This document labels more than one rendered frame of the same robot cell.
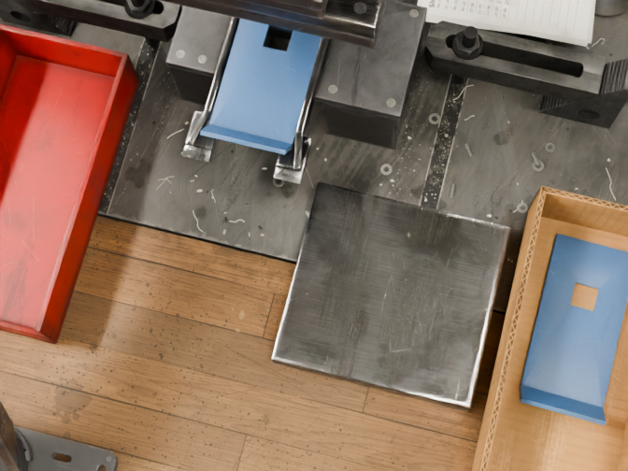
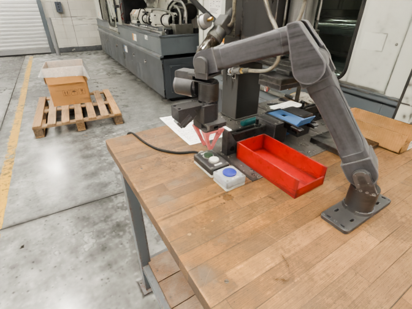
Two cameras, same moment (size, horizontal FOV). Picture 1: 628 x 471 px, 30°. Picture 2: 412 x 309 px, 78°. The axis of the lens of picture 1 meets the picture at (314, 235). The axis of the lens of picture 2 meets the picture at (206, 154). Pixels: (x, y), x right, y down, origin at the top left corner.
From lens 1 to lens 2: 105 cm
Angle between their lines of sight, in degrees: 51
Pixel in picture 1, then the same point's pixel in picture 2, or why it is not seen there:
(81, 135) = (268, 157)
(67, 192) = (281, 165)
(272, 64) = (289, 117)
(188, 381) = not seen: hidden behind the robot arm
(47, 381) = (333, 190)
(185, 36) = (272, 121)
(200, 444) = not seen: hidden behind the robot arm
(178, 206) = not seen: hidden behind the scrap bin
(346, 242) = (328, 140)
